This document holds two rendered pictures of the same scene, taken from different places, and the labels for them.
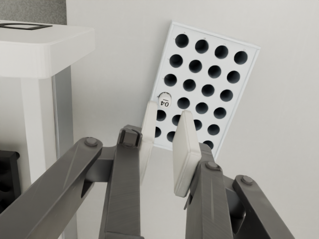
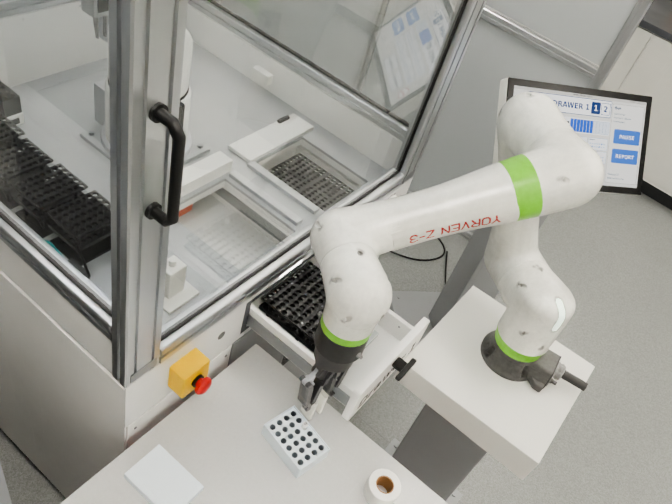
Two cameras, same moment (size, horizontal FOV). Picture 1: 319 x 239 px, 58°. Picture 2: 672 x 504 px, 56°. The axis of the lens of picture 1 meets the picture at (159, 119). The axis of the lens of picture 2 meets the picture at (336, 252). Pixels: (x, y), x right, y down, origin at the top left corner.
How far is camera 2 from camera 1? 1.17 m
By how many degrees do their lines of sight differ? 42
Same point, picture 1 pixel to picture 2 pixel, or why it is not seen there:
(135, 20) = (335, 444)
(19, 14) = not seen: hidden behind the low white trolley
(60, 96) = (339, 392)
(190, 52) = (315, 447)
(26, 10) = not seen: hidden behind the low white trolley
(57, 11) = not seen: hidden behind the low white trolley
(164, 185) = (256, 400)
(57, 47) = (356, 398)
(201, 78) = (302, 444)
